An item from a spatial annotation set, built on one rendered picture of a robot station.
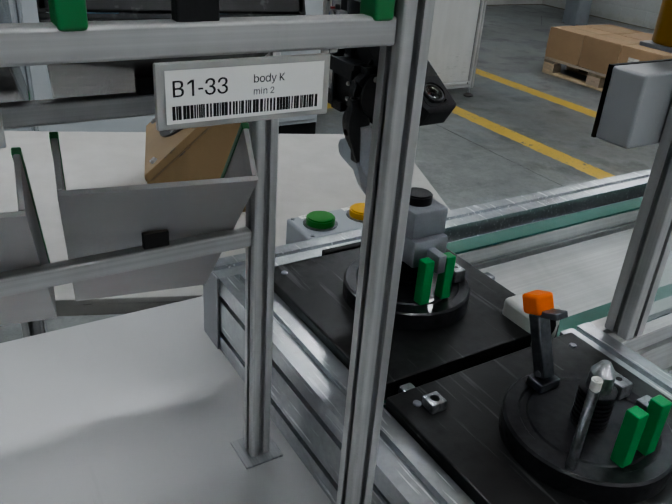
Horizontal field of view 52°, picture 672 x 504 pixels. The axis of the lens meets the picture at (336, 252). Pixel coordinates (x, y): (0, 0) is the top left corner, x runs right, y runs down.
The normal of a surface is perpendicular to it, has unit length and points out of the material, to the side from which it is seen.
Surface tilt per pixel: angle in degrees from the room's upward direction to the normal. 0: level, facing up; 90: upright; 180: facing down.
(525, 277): 0
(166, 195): 135
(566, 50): 90
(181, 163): 90
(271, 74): 90
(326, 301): 0
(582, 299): 0
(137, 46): 90
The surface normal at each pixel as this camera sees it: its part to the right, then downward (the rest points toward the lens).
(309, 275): 0.07, -0.88
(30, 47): 0.51, 0.43
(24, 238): 0.21, 0.95
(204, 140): 0.22, 0.47
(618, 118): -0.85, 0.19
